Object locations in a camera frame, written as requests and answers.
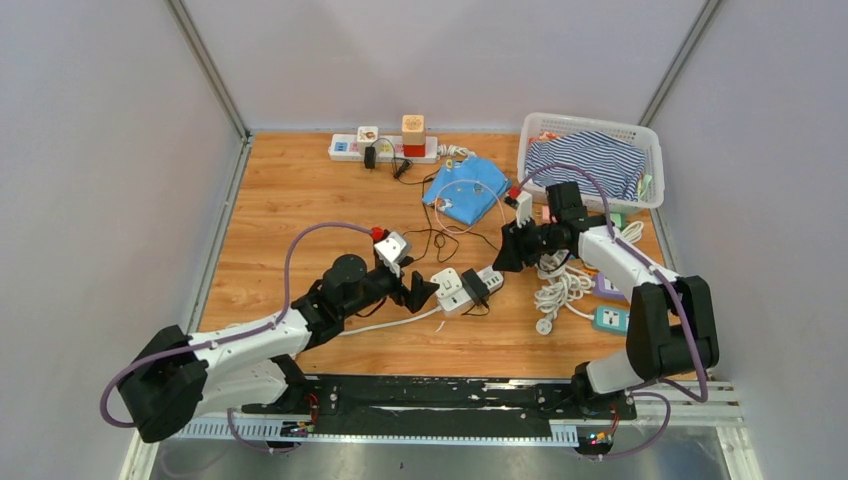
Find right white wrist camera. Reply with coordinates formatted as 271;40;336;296
504;187;533;228

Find white plastic basket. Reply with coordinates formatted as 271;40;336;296
517;112;665;215

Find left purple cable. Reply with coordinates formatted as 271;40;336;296
99;221;389;458

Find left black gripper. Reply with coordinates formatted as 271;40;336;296
340;255;438;319

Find small black charger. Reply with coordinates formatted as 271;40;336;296
363;146;377;170

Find white power strip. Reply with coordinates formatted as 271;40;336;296
429;266;504;316
327;133;439;164

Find purple power strip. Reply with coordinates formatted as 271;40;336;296
592;272;631;303

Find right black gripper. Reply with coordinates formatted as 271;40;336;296
492;215;561;273

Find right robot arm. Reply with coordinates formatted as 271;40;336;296
493;182;720;418

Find wooden block on red block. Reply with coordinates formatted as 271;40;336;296
401;114;427;158

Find white coiled cable bundle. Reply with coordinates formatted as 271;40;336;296
527;220;645;337

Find black power adapter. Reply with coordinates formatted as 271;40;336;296
460;269;491;306

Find white square plug adapter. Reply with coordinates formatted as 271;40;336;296
430;267;463;300

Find green small charger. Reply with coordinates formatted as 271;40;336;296
610;213;627;231

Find thin pink white cable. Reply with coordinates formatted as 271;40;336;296
432;179;525;256

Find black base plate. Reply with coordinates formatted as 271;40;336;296
241;374;637;449

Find blue striped cloth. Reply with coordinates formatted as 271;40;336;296
525;131;646;201

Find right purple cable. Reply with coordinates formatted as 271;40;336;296
506;162;710;462

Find teal power strip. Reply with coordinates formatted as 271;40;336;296
592;306;630;336

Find white back power strip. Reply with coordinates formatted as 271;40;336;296
327;133;439;164

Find purple cable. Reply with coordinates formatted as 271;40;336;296
99;221;389;458
506;162;710;462

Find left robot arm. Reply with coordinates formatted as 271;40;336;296
116;254;439;443

